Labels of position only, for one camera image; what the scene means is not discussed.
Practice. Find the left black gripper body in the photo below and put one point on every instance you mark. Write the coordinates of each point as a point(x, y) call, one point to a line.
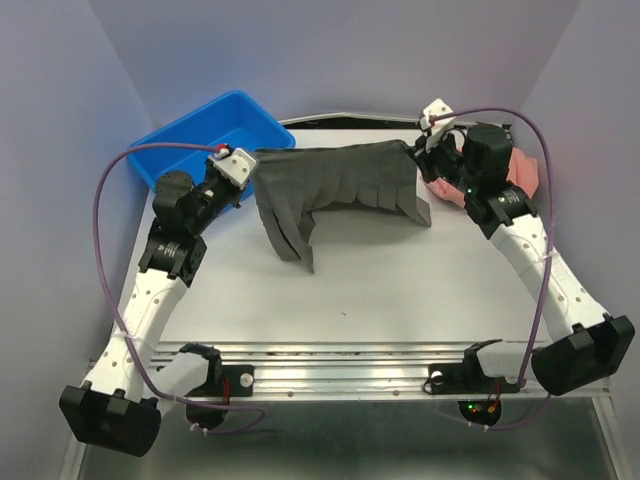
point(214, 196)

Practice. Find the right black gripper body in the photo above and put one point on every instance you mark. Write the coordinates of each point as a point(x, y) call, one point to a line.
point(447, 160)

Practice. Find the grey skirt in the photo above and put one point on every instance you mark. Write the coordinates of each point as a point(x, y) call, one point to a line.
point(291, 184)

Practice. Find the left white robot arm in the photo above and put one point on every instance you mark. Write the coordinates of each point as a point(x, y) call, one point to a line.
point(119, 405)

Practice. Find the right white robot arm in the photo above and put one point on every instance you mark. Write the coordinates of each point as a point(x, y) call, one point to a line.
point(587, 343)

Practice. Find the pink folded skirt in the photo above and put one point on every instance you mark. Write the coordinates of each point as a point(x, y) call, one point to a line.
point(523, 172)

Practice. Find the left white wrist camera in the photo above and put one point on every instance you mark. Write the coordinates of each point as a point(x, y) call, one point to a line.
point(235, 164)

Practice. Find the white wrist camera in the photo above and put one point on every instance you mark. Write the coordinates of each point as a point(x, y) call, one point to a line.
point(235, 164)
point(435, 120)

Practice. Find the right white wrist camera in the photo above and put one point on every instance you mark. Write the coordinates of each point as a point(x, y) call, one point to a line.
point(435, 120)

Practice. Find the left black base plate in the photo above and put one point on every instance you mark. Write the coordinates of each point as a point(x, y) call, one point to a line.
point(230, 380)

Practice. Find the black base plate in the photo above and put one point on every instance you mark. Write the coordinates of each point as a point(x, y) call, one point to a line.
point(230, 380)
point(456, 379)

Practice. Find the aluminium rail frame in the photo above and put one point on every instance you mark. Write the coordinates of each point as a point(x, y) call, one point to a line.
point(386, 299)

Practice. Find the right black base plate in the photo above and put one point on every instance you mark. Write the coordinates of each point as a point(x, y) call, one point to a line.
point(456, 379)

